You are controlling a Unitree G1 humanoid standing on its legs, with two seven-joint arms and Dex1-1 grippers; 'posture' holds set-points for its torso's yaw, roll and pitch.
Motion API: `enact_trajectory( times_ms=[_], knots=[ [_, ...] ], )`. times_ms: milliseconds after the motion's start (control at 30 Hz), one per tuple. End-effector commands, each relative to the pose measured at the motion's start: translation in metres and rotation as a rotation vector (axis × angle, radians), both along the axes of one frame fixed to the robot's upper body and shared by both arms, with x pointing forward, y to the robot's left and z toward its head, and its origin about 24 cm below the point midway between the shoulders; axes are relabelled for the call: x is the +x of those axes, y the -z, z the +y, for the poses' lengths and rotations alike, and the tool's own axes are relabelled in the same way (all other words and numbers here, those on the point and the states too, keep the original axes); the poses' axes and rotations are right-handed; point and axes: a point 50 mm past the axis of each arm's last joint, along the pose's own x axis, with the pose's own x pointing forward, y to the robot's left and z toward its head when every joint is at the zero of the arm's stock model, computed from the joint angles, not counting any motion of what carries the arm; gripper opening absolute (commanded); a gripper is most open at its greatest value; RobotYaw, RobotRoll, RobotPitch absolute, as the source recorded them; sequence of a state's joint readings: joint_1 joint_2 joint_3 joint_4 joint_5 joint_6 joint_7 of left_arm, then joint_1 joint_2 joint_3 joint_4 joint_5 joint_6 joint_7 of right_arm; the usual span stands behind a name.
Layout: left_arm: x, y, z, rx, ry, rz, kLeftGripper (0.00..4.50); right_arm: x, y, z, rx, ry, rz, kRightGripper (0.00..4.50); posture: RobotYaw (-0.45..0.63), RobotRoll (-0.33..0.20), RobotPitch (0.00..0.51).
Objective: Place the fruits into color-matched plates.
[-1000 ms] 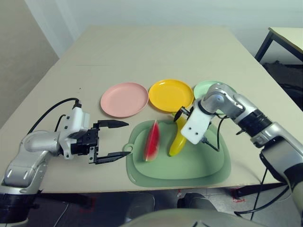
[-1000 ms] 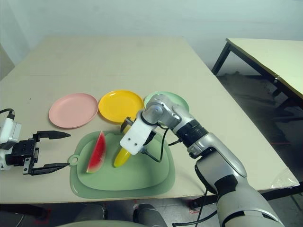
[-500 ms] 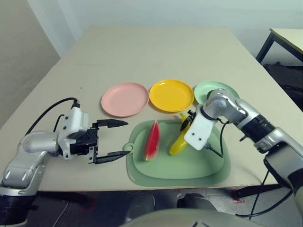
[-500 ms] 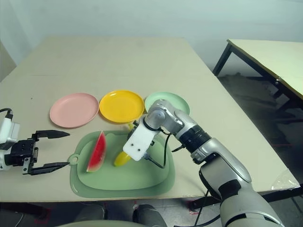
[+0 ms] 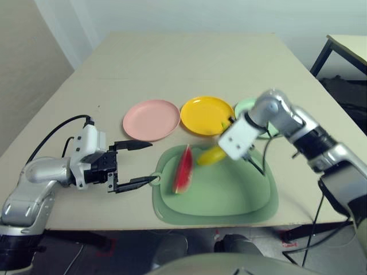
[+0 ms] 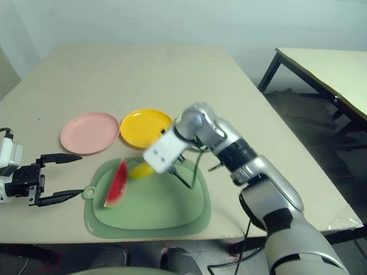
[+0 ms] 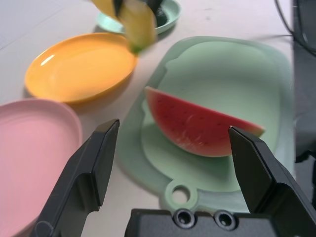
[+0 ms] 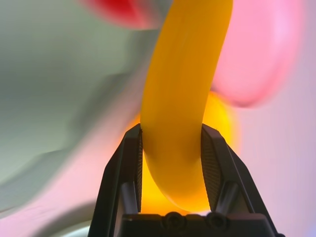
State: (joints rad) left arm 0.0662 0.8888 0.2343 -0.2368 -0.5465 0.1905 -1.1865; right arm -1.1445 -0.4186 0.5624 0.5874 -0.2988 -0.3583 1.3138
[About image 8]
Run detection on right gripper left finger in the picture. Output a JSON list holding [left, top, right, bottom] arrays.
[[92, 123, 144, 237]]

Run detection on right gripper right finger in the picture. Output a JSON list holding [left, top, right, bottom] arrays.
[[201, 124, 284, 237]]

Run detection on yellow toy banana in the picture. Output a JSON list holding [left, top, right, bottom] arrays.
[[140, 0, 234, 213]]

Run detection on toy watermelon slice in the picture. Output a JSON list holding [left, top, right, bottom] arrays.
[[81, 0, 158, 28]]

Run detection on pink round plate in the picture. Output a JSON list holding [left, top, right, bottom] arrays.
[[212, 0, 307, 108]]

